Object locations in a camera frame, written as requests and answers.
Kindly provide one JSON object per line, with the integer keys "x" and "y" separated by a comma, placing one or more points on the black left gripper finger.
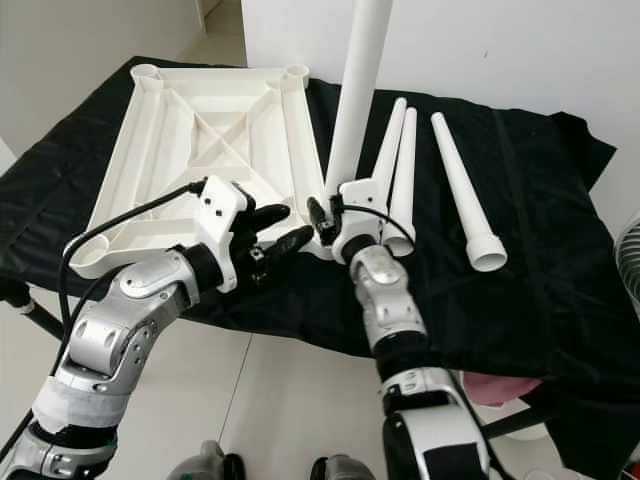
{"x": 290, "y": 243}
{"x": 270, "y": 217}

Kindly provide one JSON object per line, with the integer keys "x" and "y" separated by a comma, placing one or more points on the white plastic table leg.
{"x": 460, "y": 185}
{"x": 388, "y": 140}
{"x": 405, "y": 170}
{"x": 360, "y": 90}

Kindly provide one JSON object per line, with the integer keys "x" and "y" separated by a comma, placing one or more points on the white plastic table top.
{"x": 210, "y": 130}

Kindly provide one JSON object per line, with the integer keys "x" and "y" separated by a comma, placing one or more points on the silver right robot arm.
{"x": 390, "y": 305}

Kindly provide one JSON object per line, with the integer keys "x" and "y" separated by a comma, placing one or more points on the black table cloth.
{"x": 490, "y": 320}

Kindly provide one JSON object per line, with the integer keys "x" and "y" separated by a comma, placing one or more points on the black metal table leg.
{"x": 45, "y": 322}
{"x": 520, "y": 420}

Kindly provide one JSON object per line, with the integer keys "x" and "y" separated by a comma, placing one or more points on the grey right robot foot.
{"x": 345, "y": 470}

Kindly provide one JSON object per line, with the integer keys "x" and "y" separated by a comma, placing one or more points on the pink plastic object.
{"x": 505, "y": 388}

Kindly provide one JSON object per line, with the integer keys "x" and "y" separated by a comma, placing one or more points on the white electric fan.
{"x": 633, "y": 260}

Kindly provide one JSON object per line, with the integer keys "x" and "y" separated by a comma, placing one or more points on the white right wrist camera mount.
{"x": 360, "y": 215}

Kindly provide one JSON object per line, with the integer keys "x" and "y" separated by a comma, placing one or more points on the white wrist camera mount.
{"x": 222, "y": 205}
{"x": 360, "y": 215}

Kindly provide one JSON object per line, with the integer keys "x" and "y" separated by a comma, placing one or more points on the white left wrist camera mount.
{"x": 222, "y": 205}

